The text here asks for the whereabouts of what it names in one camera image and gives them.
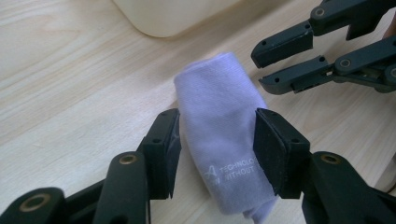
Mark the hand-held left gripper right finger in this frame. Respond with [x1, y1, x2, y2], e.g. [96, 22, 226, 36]
[253, 107, 313, 200]

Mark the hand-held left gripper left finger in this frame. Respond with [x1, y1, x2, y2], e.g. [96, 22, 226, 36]
[137, 107, 183, 201]

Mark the light purple sock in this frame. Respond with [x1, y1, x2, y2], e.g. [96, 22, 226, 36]
[173, 51, 278, 224]

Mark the cream divided storage box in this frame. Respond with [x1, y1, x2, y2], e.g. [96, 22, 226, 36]
[111, 0, 244, 39]

